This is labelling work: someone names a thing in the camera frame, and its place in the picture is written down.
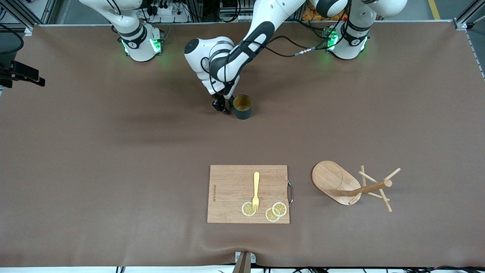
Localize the teal cup with yellow inside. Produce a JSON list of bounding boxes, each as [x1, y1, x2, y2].
[[230, 94, 253, 120]]

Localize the wooden mug tree rack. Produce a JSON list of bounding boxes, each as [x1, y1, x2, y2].
[[311, 160, 401, 213]]

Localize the yellow plastic fork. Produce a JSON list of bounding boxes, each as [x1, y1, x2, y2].
[[252, 171, 261, 212]]

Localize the grey electronics box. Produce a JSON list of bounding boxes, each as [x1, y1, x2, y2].
[[220, 0, 266, 22]]

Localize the bamboo cutting board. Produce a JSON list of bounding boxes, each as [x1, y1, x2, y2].
[[207, 165, 294, 224]]

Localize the white power strip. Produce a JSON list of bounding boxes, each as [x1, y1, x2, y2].
[[146, 2, 190, 22]]

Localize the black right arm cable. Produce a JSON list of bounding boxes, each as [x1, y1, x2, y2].
[[0, 24, 24, 56]]

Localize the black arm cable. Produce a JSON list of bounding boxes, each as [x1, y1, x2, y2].
[[0, 24, 24, 56], [261, 23, 341, 58]]

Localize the aluminium frame post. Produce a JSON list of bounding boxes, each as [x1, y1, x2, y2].
[[454, 0, 485, 31], [0, 0, 57, 33]]

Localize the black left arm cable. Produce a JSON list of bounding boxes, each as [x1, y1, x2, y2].
[[261, 23, 341, 58]]

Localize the metal table edge bracket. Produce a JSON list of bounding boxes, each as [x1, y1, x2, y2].
[[232, 251, 256, 273]]

